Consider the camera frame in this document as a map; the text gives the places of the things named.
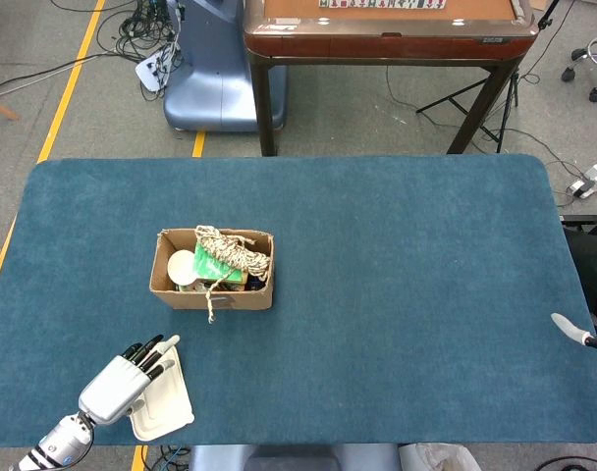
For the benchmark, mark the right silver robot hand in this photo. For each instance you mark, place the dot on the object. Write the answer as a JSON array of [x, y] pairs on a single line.
[[573, 331]]

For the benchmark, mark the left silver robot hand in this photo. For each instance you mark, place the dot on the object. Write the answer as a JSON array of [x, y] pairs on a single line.
[[114, 390]]

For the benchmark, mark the green foil packet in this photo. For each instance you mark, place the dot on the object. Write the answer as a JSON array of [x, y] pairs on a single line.
[[207, 267]]

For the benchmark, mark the brown cardboard box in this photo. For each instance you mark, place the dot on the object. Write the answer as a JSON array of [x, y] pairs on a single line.
[[249, 300]]

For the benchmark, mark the clear plastic bag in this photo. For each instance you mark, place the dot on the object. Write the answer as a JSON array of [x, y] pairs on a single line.
[[441, 458]]

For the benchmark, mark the black chair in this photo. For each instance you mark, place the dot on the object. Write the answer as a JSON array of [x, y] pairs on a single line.
[[593, 275]]

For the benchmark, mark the white paper cup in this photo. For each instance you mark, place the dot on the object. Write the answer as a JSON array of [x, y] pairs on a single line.
[[180, 267]]

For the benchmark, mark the white floor power strip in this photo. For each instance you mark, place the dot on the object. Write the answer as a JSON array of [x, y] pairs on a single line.
[[590, 181]]

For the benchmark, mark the grey robot torso base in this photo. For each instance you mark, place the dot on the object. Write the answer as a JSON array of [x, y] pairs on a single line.
[[288, 458]]

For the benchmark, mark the blue felt table mat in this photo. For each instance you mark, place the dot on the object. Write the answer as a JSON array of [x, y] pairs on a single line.
[[401, 235]]

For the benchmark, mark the black tripod stand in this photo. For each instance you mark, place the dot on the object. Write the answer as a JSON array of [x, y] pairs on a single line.
[[514, 90]]

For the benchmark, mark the white multi-plug socket board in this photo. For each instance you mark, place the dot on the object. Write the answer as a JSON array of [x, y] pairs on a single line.
[[148, 73]]

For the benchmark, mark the brown mahjong table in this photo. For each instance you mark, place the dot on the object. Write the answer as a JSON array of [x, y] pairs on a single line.
[[387, 46]]

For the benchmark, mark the face-up mahjong tile row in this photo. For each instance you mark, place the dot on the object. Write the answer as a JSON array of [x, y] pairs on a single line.
[[382, 4]]

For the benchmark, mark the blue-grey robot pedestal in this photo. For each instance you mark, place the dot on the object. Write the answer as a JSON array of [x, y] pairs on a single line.
[[215, 83]]

